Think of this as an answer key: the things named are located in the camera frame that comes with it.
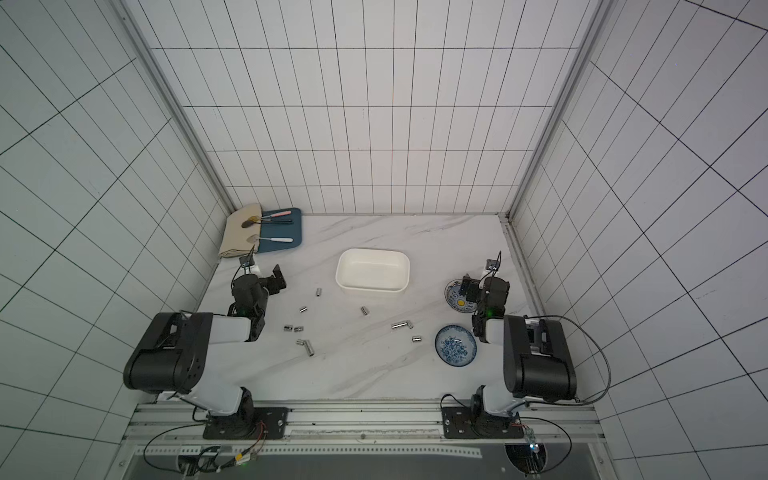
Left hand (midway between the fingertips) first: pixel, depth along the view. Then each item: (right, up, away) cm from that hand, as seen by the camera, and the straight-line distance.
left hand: (265, 272), depth 95 cm
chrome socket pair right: (+13, -16, -7) cm, 22 cm away
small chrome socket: (+14, -19, -10) cm, 26 cm away
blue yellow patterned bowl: (+63, -9, 0) cm, 64 cm away
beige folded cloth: (-19, +12, +18) cm, 29 cm away
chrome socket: (+17, -7, +2) cm, 18 cm away
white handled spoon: (-11, +11, +16) cm, 23 cm away
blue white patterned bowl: (+60, -20, -10) cm, 64 cm away
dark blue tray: (-2, +15, +19) cm, 24 cm away
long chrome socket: (+17, -21, -10) cm, 29 cm away
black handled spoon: (-16, +17, +22) cm, 32 cm away
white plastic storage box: (+35, 0, +6) cm, 36 cm away
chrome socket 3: (+33, -12, -3) cm, 35 cm away
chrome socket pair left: (+10, -16, -7) cm, 20 cm away
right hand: (+68, 0, 0) cm, 68 cm away
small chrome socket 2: (+49, -19, -8) cm, 53 cm away
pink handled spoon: (-5, +21, +23) cm, 32 cm away
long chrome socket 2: (+44, -15, -5) cm, 47 cm away
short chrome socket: (+47, -15, -5) cm, 50 cm away
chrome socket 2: (+13, -11, -3) cm, 18 cm away
